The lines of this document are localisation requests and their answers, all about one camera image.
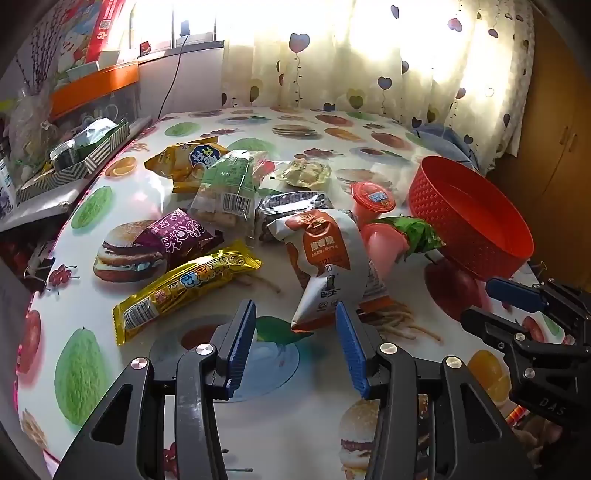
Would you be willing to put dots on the heart print curtain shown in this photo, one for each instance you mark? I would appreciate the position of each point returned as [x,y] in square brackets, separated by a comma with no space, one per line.
[369,55]

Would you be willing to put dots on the green foil bag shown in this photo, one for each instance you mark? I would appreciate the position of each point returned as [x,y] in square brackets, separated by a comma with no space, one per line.
[94,131]

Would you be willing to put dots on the yellow chip packet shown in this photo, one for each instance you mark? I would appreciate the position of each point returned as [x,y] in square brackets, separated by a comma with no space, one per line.
[184,161]

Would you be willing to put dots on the blue cloth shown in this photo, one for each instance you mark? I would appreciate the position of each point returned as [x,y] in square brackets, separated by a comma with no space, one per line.
[443,138]

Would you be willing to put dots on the long yellow snack packet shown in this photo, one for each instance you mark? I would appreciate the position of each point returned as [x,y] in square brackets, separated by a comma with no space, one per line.
[184,286]

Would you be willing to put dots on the clear green-label biscuit packet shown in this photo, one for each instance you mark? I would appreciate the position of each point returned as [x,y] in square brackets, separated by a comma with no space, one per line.
[226,184]

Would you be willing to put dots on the wooden wardrobe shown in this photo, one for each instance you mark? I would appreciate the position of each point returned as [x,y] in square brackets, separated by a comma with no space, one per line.
[554,161]

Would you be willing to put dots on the dark-lid jar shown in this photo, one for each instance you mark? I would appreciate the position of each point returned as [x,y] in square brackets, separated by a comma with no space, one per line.
[67,154]

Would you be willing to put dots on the red-lid jelly cup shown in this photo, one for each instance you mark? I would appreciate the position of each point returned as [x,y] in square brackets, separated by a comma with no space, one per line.
[374,196]

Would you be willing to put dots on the person's right hand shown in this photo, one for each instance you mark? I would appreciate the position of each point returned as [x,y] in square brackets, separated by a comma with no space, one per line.
[538,438]

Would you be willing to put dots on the orange and white snack bag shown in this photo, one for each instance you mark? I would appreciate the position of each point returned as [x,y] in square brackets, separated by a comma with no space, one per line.
[323,249]

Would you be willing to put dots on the clear plastic bag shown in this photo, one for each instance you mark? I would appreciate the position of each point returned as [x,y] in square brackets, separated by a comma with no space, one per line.
[27,124]

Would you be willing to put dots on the pale yellow snack packet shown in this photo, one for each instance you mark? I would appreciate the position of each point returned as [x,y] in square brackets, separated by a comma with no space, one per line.
[302,174]

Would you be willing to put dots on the window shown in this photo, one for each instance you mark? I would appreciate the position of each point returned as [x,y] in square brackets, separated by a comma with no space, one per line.
[203,18]

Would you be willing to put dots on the purple snack packet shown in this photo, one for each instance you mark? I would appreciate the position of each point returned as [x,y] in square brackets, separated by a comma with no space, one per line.
[180,235]

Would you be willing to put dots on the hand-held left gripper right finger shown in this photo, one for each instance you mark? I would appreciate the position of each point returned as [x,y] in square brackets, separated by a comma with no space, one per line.
[348,346]

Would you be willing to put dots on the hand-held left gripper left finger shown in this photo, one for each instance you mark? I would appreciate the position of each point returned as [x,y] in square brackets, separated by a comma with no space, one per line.
[244,341]

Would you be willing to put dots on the striped cardboard tray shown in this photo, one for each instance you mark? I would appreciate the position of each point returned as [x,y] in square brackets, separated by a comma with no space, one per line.
[92,157]

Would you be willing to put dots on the small red item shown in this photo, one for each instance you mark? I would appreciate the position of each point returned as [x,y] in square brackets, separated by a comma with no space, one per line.
[146,48]

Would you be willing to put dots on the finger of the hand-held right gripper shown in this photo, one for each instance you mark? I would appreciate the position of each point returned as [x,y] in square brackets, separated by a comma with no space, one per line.
[489,327]
[512,293]

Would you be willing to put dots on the green snack packet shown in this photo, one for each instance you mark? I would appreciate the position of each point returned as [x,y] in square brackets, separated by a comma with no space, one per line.
[415,230]

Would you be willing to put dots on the red plastic basket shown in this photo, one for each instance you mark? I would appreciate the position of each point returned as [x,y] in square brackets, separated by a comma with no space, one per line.
[461,221]

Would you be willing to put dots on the pink jelly cup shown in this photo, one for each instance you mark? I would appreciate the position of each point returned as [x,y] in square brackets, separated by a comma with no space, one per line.
[381,242]

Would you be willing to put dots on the white cardboard box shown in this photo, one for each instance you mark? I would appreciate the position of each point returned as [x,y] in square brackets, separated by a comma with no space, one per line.
[110,56]

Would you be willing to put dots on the dark chestnut packet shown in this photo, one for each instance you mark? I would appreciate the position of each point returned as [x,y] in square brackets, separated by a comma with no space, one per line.
[286,203]

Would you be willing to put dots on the red carton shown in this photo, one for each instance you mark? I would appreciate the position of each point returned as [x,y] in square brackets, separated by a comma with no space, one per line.
[108,27]

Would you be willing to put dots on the black wall charger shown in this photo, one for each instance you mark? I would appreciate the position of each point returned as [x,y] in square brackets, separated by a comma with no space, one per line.
[184,27]

